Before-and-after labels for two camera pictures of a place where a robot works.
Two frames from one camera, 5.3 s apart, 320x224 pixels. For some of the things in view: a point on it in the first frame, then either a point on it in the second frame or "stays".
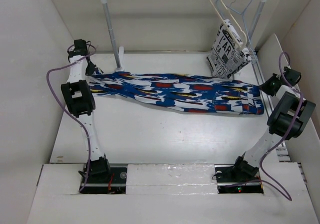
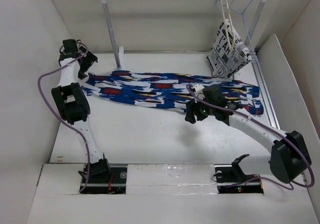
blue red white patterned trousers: [180, 92] stays
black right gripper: [264, 86] → [191, 106]
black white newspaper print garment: [228, 55] stays
